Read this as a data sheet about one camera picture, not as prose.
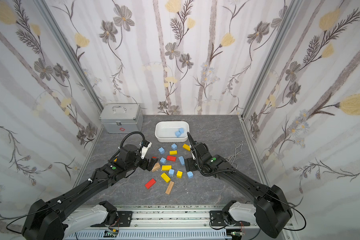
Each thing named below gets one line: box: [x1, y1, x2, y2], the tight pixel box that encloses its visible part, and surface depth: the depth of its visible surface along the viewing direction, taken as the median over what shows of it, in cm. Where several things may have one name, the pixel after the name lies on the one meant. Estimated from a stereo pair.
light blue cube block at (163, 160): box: [159, 157, 167, 165], surface depth 95 cm
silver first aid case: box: [98, 103, 144, 134], surface depth 104 cm
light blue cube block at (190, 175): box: [187, 171, 194, 179], surface depth 89 cm
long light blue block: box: [178, 155, 185, 166], surface depth 97 cm
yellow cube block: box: [176, 170, 183, 179], surface depth 90 cm
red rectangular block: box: [166, 155, 177, 162], surface depth 97 cm
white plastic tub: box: [154, 120, 190, 143], surface depth 112 cm
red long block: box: [144, 178, 157, 189], surface depth 88 cm
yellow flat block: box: [161, 165, 173, 171], surface depth 93 cm
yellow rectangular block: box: [182, 144, 191, 152], surface depth 104 cm
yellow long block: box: [160, 172, 171, 183], surface depth 90 cm
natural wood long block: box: [165, 181, 175, 195], surface depth 85 cm
